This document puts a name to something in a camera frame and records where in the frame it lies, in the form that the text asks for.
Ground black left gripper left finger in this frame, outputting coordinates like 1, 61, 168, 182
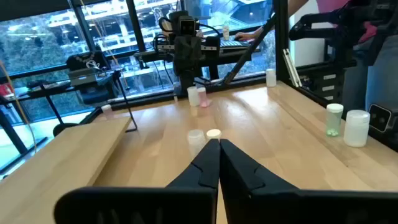
53, 138, 221, 224

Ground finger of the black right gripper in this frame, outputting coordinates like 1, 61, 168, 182
174, 36, 188, 75
187, 36, 202, 75

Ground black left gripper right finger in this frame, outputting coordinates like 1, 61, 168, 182
219, 138, 398, 224

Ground clear bottle blue pills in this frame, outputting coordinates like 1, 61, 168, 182
187, 129, 206, 156

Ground pink pill bottle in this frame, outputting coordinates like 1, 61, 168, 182
197, 86, 213, 108
101, 104, 114, 121
206, 128, 222, 141

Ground green tinted pill bottle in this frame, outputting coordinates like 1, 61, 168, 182
325, 103, 345, 138

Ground wide white opaque bottle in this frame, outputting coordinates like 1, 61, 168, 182
343, 109, 371, 148

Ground wooden shelf board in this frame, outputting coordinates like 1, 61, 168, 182
0, 116, 133, 224

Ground black office desk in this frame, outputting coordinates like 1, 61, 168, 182
0, 70, 125, 156
133, 43, 262, 80

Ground grey keyboard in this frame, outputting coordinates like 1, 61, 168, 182
219, 39, 251, 52

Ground person's hand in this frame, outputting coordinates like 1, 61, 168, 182
233, 30, 265, 43

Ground clear bottle beside pink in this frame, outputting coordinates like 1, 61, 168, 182
187, 86, 200, 108

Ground slim white opaque bottle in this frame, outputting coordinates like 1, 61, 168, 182
266, 68, 277, 88

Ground white flat bar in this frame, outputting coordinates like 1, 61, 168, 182
282, 48, 303, 88

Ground black bag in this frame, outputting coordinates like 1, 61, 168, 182
65, 50, 110, 72

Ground grey laptop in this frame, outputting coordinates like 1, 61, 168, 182
67, 67, 100, 86

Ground black drawer cabinet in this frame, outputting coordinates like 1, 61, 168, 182
297, 63, 346, 105

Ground black chair base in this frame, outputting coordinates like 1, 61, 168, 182
52, 122, 80, 138

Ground person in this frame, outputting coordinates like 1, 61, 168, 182
257, 0, 398, 113

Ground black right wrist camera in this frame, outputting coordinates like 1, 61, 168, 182
178, 18, 197, 37

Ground black metal stand frame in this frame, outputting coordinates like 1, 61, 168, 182
67, 70, 139, 133

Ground black table-level camera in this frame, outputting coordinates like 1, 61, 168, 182
368, 104, 398, 134

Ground yellow hanging cable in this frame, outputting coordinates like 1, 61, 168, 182
0, 58, 38, 155

